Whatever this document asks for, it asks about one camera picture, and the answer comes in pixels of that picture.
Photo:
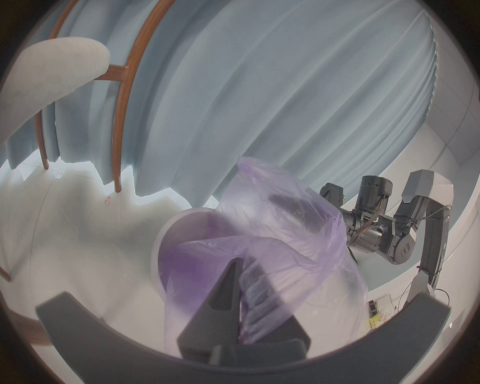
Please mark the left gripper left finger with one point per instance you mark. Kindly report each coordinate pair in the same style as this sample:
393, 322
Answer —
221, 318

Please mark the white padded wooden chair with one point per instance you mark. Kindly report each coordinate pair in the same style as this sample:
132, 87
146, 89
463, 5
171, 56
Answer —
56, 63

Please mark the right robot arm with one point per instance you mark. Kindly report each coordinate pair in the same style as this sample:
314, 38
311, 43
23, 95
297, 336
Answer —
427, 187

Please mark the pale blue curtain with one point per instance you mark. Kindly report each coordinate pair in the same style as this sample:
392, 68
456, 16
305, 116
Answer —
300, 93

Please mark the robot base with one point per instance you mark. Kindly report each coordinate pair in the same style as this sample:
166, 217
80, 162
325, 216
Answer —
382, 305

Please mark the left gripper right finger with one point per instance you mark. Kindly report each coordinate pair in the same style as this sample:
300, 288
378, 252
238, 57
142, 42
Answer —
296, 333

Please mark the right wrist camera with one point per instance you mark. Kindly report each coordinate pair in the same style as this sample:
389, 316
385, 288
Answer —
332, 193

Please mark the white trash bin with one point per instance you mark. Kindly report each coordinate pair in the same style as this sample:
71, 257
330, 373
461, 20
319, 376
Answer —
159, 255

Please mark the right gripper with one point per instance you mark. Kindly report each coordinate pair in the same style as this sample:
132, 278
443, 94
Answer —
352, 227

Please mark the purple plastic bag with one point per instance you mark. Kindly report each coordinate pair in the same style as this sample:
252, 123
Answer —
292, 210

